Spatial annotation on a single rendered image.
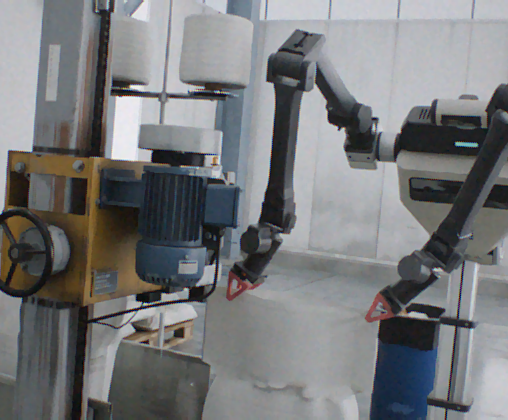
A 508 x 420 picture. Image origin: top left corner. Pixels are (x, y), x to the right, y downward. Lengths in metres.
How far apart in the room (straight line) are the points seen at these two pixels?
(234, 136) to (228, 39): 8.90
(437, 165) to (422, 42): 8.06
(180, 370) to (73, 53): 1.16
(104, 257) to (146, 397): 0.94
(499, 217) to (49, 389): 1.26
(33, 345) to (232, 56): 0.77
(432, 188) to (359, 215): 8.01
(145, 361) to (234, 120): 8.32
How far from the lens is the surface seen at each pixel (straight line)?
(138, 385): 2.42
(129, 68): 1.74
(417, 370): 3.92
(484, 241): 2.14
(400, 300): 1.68
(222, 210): 1.48
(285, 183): 1.72
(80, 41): 1.55
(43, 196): 1.58
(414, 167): 2.02
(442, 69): 9.93
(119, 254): 1.61
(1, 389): 2.06
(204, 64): 1.60
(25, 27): 7.29
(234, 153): 10.47
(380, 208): 9.96
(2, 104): 7.04
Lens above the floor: 1.34
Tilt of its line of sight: 3 degrees down
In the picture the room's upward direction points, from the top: 5 degrees clockwise
